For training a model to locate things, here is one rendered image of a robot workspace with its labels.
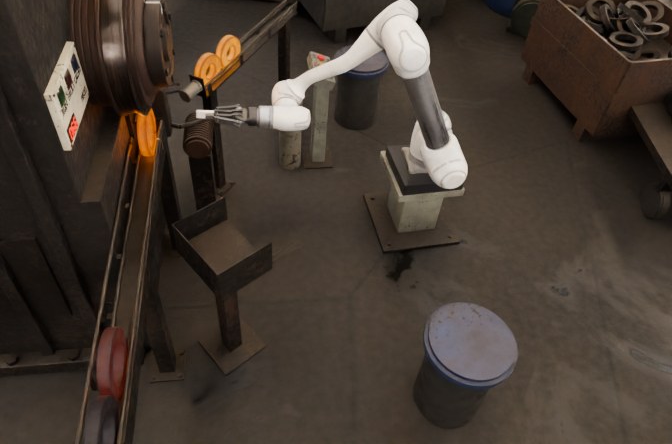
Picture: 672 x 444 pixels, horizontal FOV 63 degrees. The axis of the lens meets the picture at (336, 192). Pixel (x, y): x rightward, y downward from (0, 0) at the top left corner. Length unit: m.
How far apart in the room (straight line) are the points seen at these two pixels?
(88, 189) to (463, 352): 1.30
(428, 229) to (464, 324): 0.91
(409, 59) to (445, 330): 0.93
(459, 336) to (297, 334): 0.74
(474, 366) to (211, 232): 0.99
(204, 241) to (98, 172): 0.41
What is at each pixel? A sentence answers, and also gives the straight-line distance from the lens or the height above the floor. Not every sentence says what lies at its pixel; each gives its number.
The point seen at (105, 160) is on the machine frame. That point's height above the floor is 0.87.
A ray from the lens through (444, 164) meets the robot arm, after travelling 2.24.
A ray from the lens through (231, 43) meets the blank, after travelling 2.62.
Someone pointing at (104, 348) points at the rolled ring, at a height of 0.78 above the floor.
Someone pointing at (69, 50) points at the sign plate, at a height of 1.24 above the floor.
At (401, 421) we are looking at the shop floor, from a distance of 2.27.
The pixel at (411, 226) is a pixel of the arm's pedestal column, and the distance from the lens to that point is 2.75.
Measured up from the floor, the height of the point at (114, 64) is 1.17.
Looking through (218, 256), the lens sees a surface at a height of 0.60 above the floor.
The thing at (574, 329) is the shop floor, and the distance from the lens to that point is 2.72.
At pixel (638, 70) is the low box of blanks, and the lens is 3.45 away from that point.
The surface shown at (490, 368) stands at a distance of 1.95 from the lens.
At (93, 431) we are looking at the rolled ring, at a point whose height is 0.76.
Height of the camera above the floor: 2.06
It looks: 44 degrees down
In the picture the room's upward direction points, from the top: 5 degrees clockwise
